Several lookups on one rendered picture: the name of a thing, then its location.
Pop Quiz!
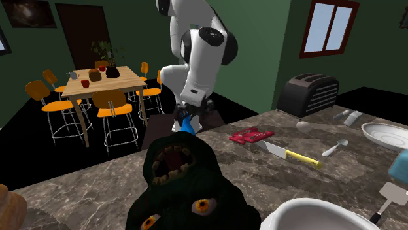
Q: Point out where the white bowl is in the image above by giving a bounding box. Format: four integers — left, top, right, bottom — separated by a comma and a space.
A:
259, 197, 381, 230

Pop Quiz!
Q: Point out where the wooden dining table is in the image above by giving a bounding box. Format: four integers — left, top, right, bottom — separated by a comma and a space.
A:
61, 40, 149, 148

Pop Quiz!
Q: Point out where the light blue box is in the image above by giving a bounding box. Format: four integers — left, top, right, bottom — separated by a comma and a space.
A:
387, 149, 408, 186

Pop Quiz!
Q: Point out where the knife with yellow handle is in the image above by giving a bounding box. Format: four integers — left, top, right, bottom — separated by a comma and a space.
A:
254, 140, 324, 170

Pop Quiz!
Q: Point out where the white spoon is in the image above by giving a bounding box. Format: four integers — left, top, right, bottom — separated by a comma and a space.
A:
321, 139, 350, 158

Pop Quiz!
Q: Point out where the white plate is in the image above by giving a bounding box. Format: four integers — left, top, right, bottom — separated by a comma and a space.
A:
360, 122, 408, 152

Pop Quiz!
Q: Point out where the dark-framed window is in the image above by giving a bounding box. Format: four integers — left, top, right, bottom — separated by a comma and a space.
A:
0, 26, 13, 57

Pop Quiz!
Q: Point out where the brown bread loaf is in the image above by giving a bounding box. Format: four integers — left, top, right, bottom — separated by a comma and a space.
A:
0, 183, 29, 230

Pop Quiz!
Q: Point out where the grey wedge-shaped tool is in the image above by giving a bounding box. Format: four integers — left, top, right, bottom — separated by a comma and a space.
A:
343, 110, 364, 127

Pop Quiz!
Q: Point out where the dark green monster figure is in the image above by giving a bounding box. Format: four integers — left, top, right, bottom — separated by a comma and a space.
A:
125, 130, 262, 230

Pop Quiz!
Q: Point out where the white egg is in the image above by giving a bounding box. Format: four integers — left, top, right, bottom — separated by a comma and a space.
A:
296, 120, 313, 134

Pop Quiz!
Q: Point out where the red-framed window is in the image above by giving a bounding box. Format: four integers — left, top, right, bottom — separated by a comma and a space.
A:
298, 0, 361, 59

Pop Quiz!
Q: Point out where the dark robot stand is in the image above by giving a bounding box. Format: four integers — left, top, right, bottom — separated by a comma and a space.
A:
141, 109, 226, 150

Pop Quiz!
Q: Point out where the black toaster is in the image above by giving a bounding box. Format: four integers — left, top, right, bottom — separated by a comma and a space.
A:
275, 73, 340, 119

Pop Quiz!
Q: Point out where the grey spatula with black handle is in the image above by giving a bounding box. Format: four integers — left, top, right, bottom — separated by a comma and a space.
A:
369, 181, 408, 225

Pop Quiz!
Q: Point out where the orange chair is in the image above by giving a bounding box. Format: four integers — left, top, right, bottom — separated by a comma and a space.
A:
24, 80, 94, 145
42, 69, 69, 101
91, 89, 140, 154
139, 61, 150, 82
127, 69, 165, 121

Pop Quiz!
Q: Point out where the dark brown door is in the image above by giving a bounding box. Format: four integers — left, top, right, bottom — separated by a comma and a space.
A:
54, 3, 111, 71

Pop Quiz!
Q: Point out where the blue object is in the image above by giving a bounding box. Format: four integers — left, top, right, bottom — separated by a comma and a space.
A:
180, 115, 197, 137

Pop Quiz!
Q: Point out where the dark wall picture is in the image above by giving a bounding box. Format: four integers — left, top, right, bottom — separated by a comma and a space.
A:
1, 0, 58, 29

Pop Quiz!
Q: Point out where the small grey cylinder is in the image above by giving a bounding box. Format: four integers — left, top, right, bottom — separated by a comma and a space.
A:
332, 109, 351, 122

